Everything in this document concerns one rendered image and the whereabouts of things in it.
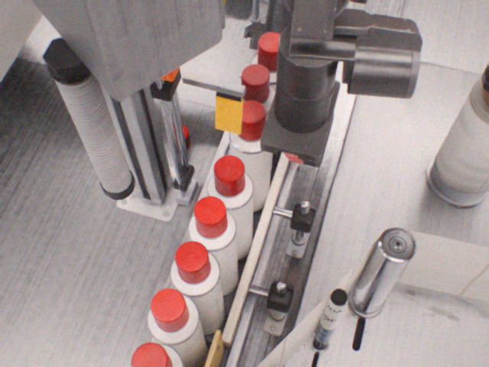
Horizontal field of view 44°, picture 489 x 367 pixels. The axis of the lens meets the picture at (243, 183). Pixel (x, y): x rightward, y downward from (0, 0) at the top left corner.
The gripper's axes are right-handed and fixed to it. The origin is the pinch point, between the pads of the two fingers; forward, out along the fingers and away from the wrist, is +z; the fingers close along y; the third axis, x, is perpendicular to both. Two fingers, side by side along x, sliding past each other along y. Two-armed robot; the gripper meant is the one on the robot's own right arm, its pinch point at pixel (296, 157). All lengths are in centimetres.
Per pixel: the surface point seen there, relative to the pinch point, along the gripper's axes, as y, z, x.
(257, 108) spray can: 0.6, -6.9, 5.0
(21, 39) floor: 83, 100, 115
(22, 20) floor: 91, 100, 119
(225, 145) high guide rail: 2.4, 5.3, 9.8
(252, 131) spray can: -1.5, -5.5, 5.0
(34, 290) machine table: -19.6, 18.5, 31.2
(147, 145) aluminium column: -1.9, 2.5, 18.5
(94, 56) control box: -15.3, -30.9, 11.7
